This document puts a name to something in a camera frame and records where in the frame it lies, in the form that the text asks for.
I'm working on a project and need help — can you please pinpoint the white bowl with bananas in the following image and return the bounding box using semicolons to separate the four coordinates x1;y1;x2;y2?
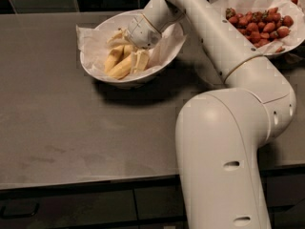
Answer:
79;9;186;89

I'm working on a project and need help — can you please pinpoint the pile of red strawberries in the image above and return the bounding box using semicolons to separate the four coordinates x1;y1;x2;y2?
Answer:
225;7;295;48

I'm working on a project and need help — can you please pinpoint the white bowl with strawberries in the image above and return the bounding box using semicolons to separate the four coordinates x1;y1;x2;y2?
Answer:
210;0;305;58

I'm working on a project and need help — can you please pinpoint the white paper liner left bowl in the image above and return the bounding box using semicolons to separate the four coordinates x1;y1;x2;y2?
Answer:
75;5;189;83

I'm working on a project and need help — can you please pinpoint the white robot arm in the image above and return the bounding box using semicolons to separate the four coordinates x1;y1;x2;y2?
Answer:
128;0;296;229

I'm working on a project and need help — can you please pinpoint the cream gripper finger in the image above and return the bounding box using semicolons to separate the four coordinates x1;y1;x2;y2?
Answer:
107;29;130;48
131;50;150;74

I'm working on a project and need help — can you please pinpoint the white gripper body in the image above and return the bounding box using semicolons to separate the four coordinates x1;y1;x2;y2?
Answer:
127;14;162;49

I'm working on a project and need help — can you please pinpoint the yellow banana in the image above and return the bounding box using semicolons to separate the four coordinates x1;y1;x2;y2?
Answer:
108;55;132;79
104;45;124;73
123;45;135;58

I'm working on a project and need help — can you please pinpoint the left drawer black handle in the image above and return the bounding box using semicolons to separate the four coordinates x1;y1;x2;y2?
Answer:
0;201;40;219

